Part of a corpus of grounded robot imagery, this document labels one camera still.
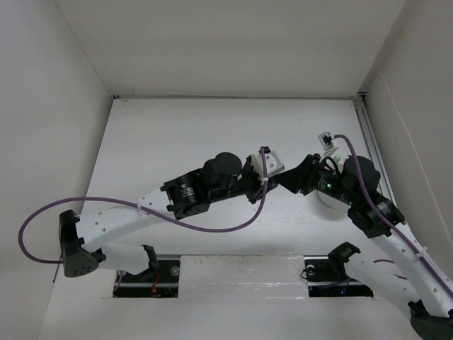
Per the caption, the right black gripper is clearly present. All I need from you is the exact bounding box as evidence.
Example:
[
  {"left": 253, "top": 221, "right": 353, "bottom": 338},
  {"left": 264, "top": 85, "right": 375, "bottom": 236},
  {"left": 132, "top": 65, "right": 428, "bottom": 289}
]
[{"left": 273, "top": 153, "right": 358, "bottom": 206}]

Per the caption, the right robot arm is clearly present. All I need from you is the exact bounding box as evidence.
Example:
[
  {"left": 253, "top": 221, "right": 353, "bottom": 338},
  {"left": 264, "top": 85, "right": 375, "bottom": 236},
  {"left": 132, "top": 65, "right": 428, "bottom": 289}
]
[{"left": 274, "top": 154, "right": 452, "bottom": 339}]

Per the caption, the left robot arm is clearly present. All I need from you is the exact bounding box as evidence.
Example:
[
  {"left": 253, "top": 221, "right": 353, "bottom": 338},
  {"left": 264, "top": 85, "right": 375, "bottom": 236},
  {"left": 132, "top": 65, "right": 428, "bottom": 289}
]
[{"left": 59, "top": 151, "right": 285, "bottom": 281}]

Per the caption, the white round divided container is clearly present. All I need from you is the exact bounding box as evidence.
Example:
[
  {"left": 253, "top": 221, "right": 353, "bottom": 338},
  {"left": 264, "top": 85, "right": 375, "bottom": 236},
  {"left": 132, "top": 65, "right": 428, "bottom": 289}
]
[{"left": 317, "top": 191, "right": 350, "bottom": 211}]

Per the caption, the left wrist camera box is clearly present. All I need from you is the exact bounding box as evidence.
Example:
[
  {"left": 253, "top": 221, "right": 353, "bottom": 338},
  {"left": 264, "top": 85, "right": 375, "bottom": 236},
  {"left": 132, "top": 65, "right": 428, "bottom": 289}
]
[{"left": 251, "top": 150, "right": 285, "bottom": 183}]

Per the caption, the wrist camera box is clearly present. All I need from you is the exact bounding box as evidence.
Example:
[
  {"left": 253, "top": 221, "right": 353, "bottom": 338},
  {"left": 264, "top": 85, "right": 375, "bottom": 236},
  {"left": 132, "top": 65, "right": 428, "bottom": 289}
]
[
  {"left": 251, "top": 150, "right": 285, "bottom": 183},
  {"left": 318, "top": 132, "right": 338, "bottom": 160}
]

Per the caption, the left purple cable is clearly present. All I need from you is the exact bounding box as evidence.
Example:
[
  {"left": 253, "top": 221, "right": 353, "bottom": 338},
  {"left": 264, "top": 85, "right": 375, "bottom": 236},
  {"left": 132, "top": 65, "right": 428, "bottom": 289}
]
[{"left": 18, "top": 147, "right": 268, "bottom": 286}]

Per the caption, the purple cable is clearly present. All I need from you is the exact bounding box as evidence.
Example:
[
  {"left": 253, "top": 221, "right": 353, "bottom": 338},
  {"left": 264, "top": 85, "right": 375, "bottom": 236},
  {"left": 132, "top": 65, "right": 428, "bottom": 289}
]
[
  {"left": 18, "top": 147, "right": 268, "bottom": 286},
  {"left": 334, "top": 133, "right": 453, "bottom": 295}
]

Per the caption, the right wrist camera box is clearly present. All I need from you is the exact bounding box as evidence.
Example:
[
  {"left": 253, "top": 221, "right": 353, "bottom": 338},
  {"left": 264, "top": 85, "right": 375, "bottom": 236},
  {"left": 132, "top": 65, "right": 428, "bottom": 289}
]
[{"left": 318, "top": 132, "right": 338, "bottom": 160}]

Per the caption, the metal rail right side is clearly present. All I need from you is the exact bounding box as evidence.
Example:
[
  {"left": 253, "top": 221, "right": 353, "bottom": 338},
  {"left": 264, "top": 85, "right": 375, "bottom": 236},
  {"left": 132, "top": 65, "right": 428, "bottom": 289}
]
[{"left": 352, "top": 92, "right": 395, "bottom": 202}]

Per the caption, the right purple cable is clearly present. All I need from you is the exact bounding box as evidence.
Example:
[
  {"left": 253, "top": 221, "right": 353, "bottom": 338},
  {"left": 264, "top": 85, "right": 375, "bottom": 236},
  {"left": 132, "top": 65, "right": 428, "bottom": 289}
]
[{"left": 334, "top": 133, "right": 453, "bottom": 295}]

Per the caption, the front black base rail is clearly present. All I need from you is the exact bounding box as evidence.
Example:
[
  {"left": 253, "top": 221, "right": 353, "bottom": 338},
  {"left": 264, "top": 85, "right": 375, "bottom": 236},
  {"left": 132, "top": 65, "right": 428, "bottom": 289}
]
[{"left": 113, "top": 256, "right": 374, "bottom": 298}]

